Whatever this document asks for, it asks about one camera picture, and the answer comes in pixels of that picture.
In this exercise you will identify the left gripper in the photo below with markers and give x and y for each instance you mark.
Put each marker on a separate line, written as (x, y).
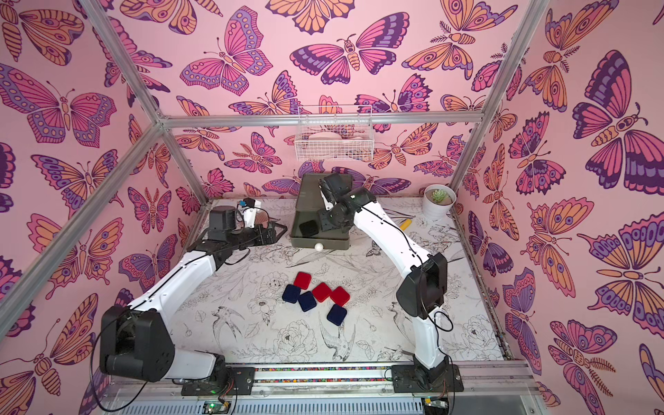
(270, 233)

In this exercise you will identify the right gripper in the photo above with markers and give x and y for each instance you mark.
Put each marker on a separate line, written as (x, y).
(328, 220)

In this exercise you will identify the three-tier drawer cabinet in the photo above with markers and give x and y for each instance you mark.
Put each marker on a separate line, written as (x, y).
(309, 202)

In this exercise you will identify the blue brooch box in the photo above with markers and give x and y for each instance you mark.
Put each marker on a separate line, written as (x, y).
(337, 315)
(291, 294)
(307, 301)

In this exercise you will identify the black brooch box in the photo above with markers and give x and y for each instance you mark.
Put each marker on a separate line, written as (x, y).
(309, 229)

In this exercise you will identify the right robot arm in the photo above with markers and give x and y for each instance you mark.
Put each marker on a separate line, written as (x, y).
(424, 274)

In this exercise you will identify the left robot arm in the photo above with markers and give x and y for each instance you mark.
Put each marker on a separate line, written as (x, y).
(135, 340)

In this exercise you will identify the red brooch box top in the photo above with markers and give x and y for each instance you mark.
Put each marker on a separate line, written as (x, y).
(302, 280)

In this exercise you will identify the red brooch box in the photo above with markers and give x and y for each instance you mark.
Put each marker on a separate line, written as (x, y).
(302, 280)
(340, 296)
(321, 292)

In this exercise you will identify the red brooch box middle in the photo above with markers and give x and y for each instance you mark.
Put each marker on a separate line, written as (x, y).
(321, 292)

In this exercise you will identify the red brooch box right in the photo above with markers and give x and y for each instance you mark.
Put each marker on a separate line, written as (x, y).
(340, 296)

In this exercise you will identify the blue brooch box bottom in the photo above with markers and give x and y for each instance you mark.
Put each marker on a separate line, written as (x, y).
(337, 315)

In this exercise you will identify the pink dustpan brush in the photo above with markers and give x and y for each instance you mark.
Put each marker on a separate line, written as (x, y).
(261, 219)

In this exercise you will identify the blue yellow garden fork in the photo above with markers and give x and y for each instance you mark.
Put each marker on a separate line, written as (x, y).
(375, 249)

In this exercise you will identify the white potted succulent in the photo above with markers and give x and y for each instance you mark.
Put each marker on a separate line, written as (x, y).
(438, 200)

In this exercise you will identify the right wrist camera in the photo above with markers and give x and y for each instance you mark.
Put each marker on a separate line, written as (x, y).
(327, 203)

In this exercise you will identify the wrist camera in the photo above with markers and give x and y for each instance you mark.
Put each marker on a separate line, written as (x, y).
(327, 203)
(249, 205)

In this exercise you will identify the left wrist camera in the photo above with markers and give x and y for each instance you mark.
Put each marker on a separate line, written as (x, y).
(249, 205)

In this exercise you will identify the white wire basket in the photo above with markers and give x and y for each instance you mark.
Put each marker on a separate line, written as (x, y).
(339, 133)

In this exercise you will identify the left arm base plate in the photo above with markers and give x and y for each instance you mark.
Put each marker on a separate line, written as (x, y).
(231, 381)

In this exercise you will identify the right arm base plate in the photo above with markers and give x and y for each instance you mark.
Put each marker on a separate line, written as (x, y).
(415, 379)

